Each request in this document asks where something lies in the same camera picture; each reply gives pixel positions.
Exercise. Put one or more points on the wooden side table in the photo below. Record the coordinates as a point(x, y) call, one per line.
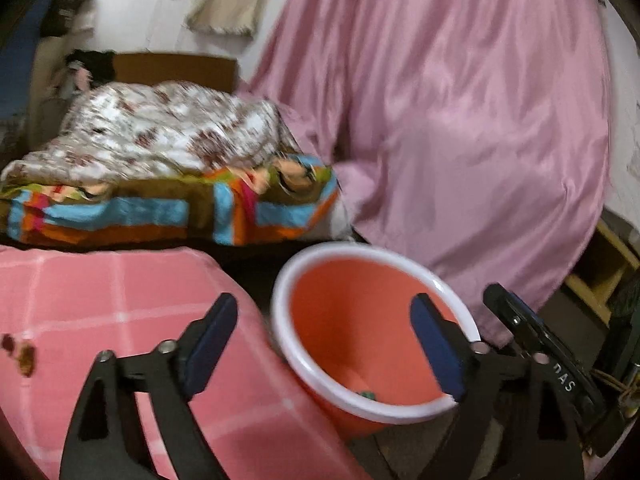
point(597, 274)

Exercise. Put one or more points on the small red fruit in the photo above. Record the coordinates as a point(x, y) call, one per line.
point(8, 343)

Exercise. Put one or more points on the colourful striped blanket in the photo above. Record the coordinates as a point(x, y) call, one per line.
point(290, 197)

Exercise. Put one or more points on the pink plaid bed blanket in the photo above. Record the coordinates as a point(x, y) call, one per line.
point(258, 421)

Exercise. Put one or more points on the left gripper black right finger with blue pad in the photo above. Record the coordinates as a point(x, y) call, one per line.
point(539, 438)

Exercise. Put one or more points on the pink satin curtain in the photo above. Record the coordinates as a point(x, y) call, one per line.
point(470, 136)

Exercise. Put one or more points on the wooden headboard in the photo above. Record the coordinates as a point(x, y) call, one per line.
point(221, 74)

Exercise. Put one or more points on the left dried fruit slice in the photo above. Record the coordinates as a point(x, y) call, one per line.
point(26, 358)

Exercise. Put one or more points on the red bucket white rim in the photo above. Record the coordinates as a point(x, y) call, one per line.
point(340, 313)

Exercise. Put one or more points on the white brown floral quilt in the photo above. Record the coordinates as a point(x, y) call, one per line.
point(135, 132)

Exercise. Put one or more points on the beige cloth on wall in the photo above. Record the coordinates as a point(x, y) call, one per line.
point(239, 18)

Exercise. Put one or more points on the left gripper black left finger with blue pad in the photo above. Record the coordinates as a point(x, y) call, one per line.
point(105, 439)

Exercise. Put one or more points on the pile of clothes by headboard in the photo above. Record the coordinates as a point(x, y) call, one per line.
point(81, 72)

